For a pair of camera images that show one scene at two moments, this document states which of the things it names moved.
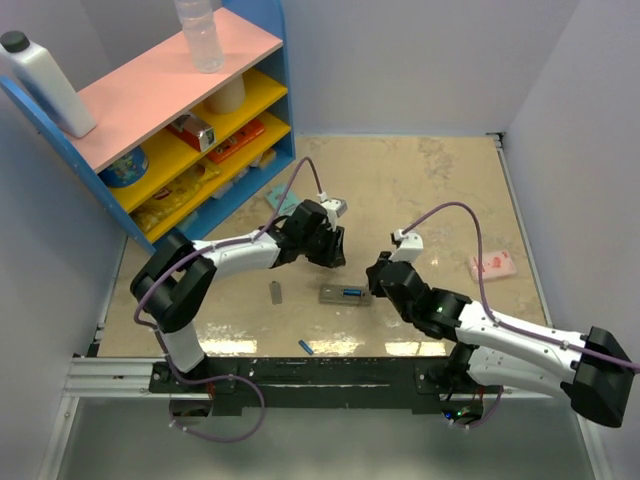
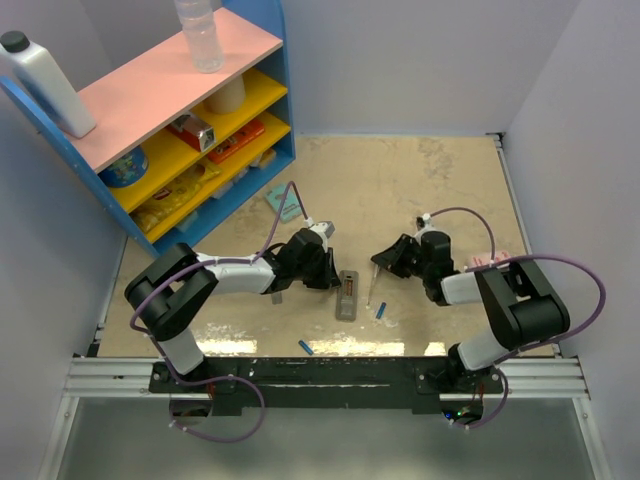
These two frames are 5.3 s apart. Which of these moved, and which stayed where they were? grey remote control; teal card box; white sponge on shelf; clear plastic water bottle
Moved: grey remote control
Stayed: clear plastic water bottle; teal card box; white sponge on shelf
